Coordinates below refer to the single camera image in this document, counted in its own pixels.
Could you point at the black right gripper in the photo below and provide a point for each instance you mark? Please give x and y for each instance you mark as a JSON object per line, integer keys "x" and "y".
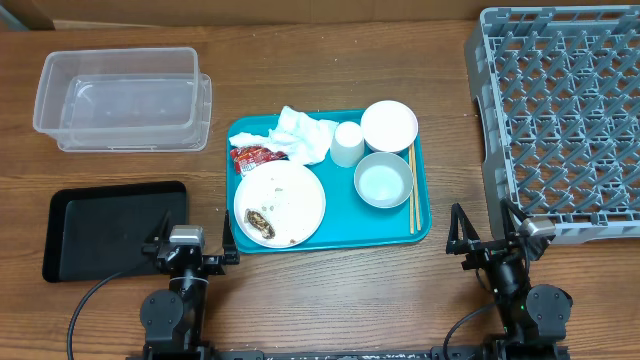
{"x": 484, "y": 249}

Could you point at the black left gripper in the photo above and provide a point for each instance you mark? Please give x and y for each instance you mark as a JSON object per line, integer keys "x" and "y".
{"x": 231, "y": 253}

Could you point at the grey bowl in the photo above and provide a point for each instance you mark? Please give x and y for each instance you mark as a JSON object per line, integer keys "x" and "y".
{"x": 383, "y": 180}

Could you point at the white bowl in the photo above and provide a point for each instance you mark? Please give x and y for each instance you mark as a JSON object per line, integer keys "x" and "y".
{"x": 389, "y": 126}

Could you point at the white paper cup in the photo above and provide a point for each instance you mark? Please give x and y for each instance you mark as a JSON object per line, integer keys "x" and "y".
{"x": 347, "y": 147}

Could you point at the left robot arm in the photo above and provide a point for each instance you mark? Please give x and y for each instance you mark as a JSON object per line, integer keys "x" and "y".
{"x": 173, "y": 318}

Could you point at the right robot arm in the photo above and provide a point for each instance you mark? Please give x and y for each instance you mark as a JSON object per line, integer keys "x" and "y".
{"x": 533, "y": 317}

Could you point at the grey dishwasher rack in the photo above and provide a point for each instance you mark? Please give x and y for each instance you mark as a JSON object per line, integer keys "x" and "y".
{"x": 557, "y": 90}

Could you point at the brown food scrap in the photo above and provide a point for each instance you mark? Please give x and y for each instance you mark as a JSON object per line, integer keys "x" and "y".
{"x": 260, "y": 223}

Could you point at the white dinner plate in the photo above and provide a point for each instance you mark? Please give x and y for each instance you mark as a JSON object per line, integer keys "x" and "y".
{"x": 289, "y": 195}

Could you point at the red ketchup packet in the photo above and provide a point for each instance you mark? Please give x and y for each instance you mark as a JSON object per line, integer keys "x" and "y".
{"x": 248, "y": 158}

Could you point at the black plastic tray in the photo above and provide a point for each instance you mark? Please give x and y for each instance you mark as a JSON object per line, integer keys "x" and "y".
{"x": 95, "y": 232}

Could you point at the teal serving tray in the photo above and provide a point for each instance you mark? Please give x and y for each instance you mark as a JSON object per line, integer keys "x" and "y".
{"x": 348, "y": 222}

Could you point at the clear plastic bin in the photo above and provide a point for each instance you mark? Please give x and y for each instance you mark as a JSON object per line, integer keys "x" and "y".
{"x": 124, "y": 100}

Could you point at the crumpled white napkin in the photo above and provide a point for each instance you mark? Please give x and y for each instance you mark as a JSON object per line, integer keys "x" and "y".
{"x": 303, "y": 139}

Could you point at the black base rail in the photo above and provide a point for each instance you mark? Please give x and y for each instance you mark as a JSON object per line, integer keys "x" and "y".
{"x": 435, "y": 353}

